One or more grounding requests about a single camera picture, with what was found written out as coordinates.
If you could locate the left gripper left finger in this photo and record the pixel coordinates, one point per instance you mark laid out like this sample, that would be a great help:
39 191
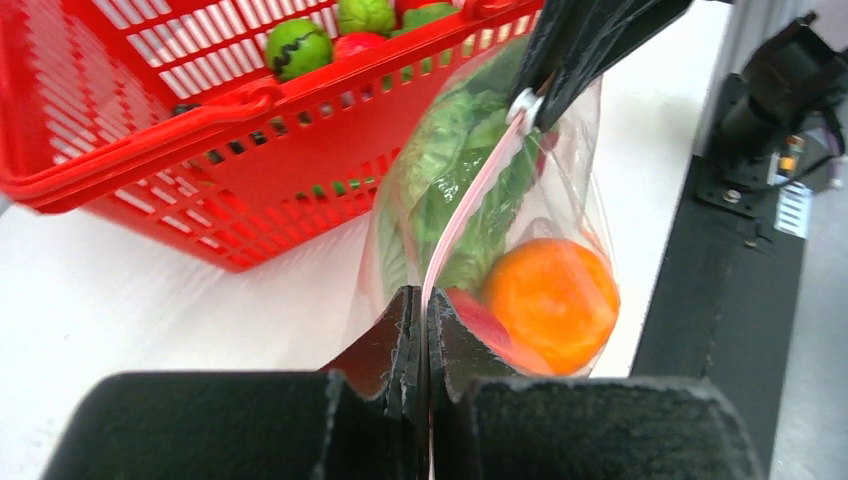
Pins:
354 418

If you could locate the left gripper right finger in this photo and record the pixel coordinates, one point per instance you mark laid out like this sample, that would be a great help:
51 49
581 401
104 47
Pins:
490 422

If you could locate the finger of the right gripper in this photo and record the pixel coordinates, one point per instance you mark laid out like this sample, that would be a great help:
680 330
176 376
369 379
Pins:
575 42

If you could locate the orange fruit toy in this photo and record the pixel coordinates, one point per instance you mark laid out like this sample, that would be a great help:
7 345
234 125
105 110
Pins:
556 297

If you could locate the napa cabbage toy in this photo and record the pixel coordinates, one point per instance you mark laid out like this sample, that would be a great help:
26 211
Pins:
435 169

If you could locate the clear zip top bag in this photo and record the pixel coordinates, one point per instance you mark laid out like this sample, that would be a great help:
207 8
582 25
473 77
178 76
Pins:
561 203

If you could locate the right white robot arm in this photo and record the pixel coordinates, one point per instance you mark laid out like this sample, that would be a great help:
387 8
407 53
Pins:
788 78

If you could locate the green lettuce toy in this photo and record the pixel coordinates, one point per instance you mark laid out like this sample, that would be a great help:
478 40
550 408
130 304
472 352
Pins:
415 14

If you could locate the red pepper toy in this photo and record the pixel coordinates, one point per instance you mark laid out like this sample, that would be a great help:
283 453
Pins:
354 43

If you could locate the green apple toy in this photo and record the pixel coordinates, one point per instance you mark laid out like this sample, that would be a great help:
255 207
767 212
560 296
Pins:
296 47

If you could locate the red plastic shopping basket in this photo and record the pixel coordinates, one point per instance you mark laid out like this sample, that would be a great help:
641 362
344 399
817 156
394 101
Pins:
162 117

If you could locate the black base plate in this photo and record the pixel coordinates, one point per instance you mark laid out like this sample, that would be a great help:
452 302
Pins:
723 309

